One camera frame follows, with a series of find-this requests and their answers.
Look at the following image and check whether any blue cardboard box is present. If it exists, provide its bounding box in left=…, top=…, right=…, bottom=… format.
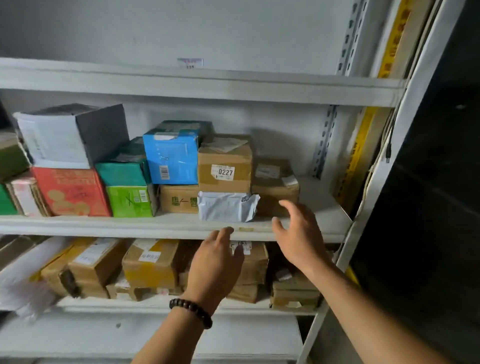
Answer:
left=142, top=119, right=215, bottom=186

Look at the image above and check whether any white poly mailer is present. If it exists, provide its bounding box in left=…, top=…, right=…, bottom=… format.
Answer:
left=197, top=191, right=261, bottom=223

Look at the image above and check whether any taped brown parcel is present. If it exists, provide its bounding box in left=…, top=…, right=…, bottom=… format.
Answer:
left=250, top=157, right=301, bottom=218

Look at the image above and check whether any dark bead bracelet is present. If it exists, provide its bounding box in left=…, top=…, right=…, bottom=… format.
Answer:
left=168, top=298, right=214, bottom=330

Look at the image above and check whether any thin black cable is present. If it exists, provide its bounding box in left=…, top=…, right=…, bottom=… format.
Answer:
left=384, top=123, right=393, bottom=165

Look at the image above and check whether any brown box labelled 0227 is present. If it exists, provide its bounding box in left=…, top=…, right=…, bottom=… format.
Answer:
left=197, top=134, right=254, bottom=194

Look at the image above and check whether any teal box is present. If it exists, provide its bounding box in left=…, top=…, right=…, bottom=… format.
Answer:
left=94, top=136, right=153, bottom=188

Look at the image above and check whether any plain yellow tape line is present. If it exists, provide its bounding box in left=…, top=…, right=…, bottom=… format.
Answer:
left=344, top=265, right=362, bottom=289

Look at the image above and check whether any red printed cardboard box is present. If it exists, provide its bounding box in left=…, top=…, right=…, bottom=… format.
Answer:
left=31, top=166, right=113, bottom=218

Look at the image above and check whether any white metal shelf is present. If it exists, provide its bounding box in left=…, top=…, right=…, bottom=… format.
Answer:
left=0, top=0, right=468, bottom=364

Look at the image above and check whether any person's right hand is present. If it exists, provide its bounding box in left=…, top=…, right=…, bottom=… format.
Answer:
left=270, top=199, right=331, bottom=277

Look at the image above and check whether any yellow printed tape strip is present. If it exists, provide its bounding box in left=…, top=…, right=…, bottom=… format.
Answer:
left=334, top=0, right=412, bottom=205

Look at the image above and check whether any person's right forearm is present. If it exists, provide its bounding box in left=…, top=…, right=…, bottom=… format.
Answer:
left=309, top=258, right=455, bottom=364

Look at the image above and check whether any plain green cardboard box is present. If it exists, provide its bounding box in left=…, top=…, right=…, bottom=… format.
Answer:
left=0, top=182, right=19, bottom=217

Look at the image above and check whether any dark glass door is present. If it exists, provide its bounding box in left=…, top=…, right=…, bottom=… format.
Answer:
left=311, top=0, right=480, bottom=364

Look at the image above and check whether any grey white box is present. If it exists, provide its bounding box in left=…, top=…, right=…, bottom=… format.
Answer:
left=12, top=103, right=130, bottom=170

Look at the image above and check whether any row of parcels shelf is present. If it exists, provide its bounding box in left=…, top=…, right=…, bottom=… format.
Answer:
left=0, top=235, right=324, bottom=313

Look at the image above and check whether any small brown box green print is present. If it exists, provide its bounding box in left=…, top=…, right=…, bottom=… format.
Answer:
left=158, top=183, right=201, bottom=215

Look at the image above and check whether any person's left hand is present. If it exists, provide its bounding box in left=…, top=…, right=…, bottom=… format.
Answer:
left=181, top=226, right=245, bottom=316

